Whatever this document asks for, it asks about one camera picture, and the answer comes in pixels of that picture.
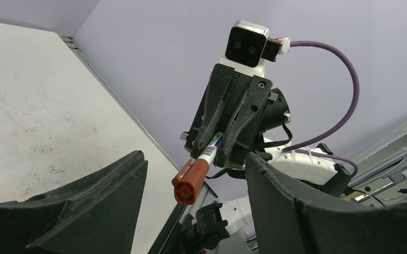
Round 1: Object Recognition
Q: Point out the white whiteboard marker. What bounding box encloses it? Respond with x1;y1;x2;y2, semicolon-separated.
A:
197;132;223;165

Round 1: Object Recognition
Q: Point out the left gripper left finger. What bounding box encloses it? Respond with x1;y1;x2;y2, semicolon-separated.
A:
0;151;148;253

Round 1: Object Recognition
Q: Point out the red marker cap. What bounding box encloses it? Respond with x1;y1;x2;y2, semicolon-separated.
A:
171;159;209;205

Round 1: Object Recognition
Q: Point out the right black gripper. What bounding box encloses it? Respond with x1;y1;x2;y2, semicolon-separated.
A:
185;63;289;169

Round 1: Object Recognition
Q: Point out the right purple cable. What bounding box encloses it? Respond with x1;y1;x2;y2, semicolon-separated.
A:
282;40;360;176

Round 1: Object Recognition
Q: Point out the front aluminium rail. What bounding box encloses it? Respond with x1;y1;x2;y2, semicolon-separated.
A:
345;123;407;207

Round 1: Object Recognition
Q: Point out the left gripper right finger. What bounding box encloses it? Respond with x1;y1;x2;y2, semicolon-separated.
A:
246;153;407;253

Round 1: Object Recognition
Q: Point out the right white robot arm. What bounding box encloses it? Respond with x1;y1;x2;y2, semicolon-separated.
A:
171;63;355;205

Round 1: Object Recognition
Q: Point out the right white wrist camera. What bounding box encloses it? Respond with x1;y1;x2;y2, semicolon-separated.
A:
219;20;291;77

